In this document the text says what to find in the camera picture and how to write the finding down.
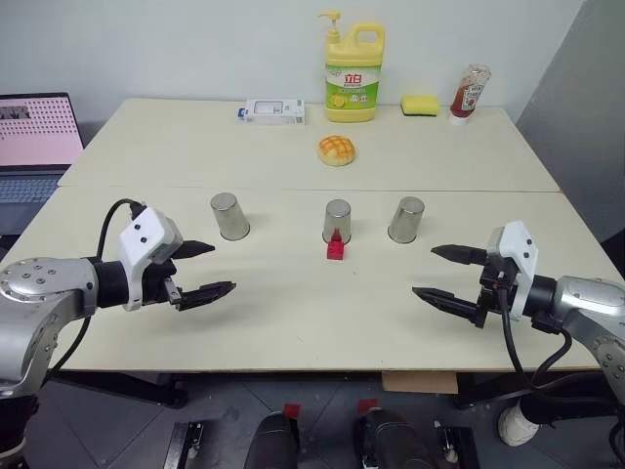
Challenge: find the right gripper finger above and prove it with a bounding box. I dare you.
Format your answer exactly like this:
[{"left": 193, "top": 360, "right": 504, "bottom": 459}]
[
  {"left": 410, "top": 285, "right": 483, "bottom": 324},
  {"left": 430, "top": 243, "right": 489, "bottom": 268}
]

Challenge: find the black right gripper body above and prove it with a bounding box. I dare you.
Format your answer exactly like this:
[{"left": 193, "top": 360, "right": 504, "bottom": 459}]
[{"left": 471, "top": 253, "right": 520, "bottom": 329}]

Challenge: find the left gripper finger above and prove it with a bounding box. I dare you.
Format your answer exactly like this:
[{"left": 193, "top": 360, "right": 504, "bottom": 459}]
[
  {"left": 176, "top": 280, "right": 238, "bottom": 313},
  {"left": 175, "top": 239, "right": 217, "bottom": 262}
]

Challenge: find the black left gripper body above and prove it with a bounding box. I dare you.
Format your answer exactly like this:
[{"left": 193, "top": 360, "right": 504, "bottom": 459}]
[{"left": 140, "top": 259, "right": 186, "bottom": 308}]

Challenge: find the steel cup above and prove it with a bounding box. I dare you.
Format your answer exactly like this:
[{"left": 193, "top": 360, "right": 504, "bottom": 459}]
[
  {"left": 388, "top": 195, "right": 425, "bottom": 244},
  {"left": 321, "top": 198, "right": 354, "bottom": 244},
  {"left": 210, "top": 192, "right": 251, "bottom": 241}
]

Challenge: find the brown cardboard piece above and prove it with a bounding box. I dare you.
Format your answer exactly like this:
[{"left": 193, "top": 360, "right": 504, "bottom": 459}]
[{"left": 381, "top": 370, "right": 460, "bottom": 395}]

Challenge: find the red toy block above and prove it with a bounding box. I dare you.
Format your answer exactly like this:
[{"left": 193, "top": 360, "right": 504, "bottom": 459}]
[{"left": 326, "top": 233, "right": 347, "bottom": 262}]

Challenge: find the white shoe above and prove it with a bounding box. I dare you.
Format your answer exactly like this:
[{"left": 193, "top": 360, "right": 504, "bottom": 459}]
[{"left": 497, "top": 403, "right": 541, "bottom": 448}]

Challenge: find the dark rounded shape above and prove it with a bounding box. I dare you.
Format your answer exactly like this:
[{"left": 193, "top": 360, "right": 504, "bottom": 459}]
[
  {"left": 353, "top": 408, "right": 432, "bottom": 469},
  {"left": 243, "top": 412, "right": 302, "bottom": 469}
]

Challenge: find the yellow green sponge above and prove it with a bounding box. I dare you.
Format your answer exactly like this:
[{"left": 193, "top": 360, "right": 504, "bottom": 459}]
[{"left": 399, "top": 94, "right": 440, "bottom": 119}]

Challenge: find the white flat carton box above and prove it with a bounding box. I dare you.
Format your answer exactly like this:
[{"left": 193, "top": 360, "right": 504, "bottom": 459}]
[{"left": 235, "top": 99, "right": 308, "bottom": 127}]

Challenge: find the ketchup squeeze bottle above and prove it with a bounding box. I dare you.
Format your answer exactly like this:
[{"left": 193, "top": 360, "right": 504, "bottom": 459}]
[{"left": 449, "top": 64, "right": 493, "bottom": 127}]

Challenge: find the pineapple bun bread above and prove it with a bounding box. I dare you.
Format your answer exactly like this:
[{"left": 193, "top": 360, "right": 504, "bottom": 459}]
[{"left": 316, "top": 135, "right": 360, "bottom": 169}]

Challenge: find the grey laptop with pink screen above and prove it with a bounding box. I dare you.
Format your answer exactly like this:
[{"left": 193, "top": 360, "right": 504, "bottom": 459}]
[{"left": 0, "top": 92, "right": 87, "bottom": 236}]

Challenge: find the yellow dish soap pump bottle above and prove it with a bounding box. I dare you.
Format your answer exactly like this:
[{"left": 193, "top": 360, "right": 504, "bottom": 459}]
[{"left": 316, "top": 12, "right": 387, "bottom": 124}]

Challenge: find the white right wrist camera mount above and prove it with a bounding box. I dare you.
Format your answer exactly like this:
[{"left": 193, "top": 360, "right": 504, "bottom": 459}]
[{"left": 487, "top": 220, "right": 540, "bottom": 321}]

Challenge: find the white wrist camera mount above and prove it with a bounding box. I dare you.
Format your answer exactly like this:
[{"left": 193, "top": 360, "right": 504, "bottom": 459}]
[
  {"left": 116, "top": 206, "right": 185, "bottom": 313},
  {"left": 487, "top": 220, "right": 540, "bottom": 321}
]

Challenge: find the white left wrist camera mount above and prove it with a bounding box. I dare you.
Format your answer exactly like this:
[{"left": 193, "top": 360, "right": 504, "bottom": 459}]
[{"left": 116, "top": 206, "right": 185, "bottom": 313}]

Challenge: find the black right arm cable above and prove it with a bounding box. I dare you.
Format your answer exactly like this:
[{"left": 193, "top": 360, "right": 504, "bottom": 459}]
[{"left": 496, "top": 280, "right": 573, "bottom": 392}]

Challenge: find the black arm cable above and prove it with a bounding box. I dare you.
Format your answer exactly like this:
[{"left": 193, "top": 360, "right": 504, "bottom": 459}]
[
  {"left": 496, "top": 280, "right": 573, "bottom": 392},
  {"left": 47, "top": 197, "right": 147, "bottom": 378}
]

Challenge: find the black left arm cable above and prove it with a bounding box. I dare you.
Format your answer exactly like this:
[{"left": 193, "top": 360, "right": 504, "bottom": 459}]
[{"left": 47, "top": 197, "right": 147, "bottom": 378}]

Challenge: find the black table frame leg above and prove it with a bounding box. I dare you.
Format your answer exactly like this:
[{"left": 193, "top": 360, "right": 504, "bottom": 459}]
[{"left": 47, "top": 372, "right": 189, "bottom": 410}]

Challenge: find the black metal caster bracket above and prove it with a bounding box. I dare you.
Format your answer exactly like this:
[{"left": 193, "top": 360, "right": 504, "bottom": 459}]
[
  {"left": 433, "top": 421, "right": 480, "bottom": 469},
  {"left": 162, "top": 420, "right": 204, "bottom": 469}
]

